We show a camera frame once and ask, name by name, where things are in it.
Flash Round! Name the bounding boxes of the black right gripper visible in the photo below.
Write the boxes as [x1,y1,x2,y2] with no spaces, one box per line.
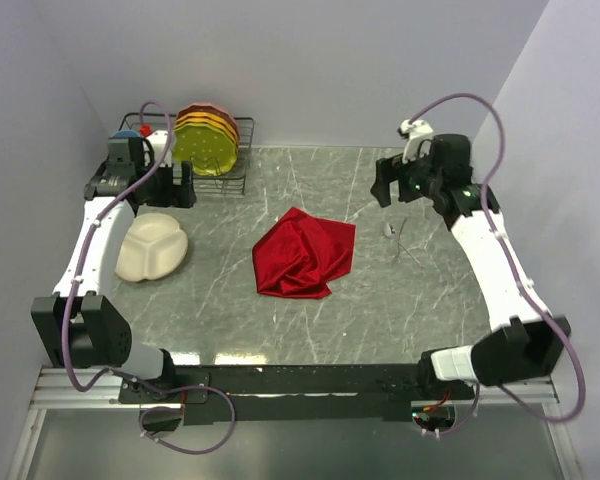
[369,142,442,208]

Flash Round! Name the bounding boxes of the red cloth napkin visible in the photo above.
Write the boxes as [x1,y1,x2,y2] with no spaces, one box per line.
[252,207,356,300]

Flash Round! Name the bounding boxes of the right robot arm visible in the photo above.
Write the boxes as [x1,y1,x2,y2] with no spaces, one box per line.
[370,132,564,399]

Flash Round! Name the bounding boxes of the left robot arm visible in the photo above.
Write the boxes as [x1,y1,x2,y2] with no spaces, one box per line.
[31,130,196,402]

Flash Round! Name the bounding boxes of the cream divided plate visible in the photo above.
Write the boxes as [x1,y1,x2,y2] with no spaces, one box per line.
[115,213,189,283]

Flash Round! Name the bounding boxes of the yellow-green dotted plate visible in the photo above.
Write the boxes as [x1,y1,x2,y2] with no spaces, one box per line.
[172,125,238,177]

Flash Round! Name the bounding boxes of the blue plastic cup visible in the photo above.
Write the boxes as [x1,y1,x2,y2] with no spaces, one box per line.
[111,129,141,139]

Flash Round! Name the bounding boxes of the orange striped plate stack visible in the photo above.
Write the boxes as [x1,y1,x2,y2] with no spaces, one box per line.
[173,102,240,147]

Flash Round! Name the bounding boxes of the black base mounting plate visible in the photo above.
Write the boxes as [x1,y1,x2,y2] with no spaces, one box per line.
[119,364,474,425]

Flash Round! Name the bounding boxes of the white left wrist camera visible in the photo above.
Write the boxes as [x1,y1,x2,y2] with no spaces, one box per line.
[138,124,173,168]

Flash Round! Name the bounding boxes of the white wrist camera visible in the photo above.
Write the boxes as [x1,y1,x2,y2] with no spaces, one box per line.
[398,119,434,164]
[138,124,173,168]

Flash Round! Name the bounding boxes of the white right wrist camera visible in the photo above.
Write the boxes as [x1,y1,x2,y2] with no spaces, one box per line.
[398,119,434,164]

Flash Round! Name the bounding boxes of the black wire dish rack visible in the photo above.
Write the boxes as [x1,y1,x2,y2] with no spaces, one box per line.
[113,112,256,196]

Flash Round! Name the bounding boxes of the aluminium frame rail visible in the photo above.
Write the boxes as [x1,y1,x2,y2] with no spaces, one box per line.
[28,367,126,410]

